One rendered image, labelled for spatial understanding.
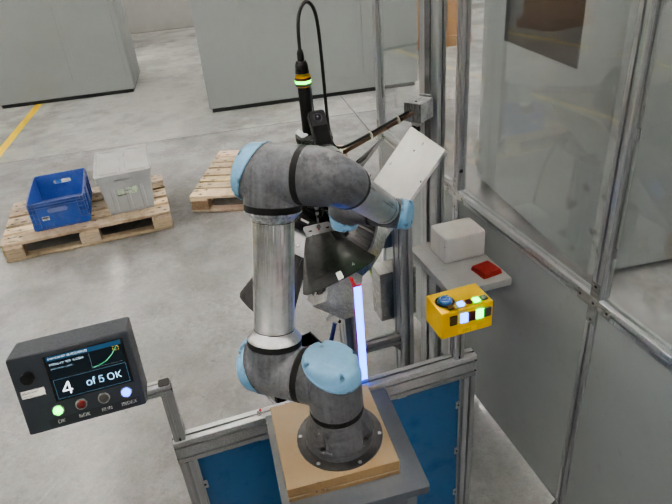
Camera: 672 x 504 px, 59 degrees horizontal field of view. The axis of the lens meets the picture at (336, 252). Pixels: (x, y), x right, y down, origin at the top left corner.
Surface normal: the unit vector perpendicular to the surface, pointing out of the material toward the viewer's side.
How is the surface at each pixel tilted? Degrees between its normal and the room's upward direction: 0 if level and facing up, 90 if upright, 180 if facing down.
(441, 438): 90
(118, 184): 95
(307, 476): 1
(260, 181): 75
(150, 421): 0
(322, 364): 7
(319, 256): 16
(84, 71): 90
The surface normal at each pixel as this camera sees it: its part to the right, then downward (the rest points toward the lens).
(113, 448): -0.07, -0.86
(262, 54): 0.21, 0.48
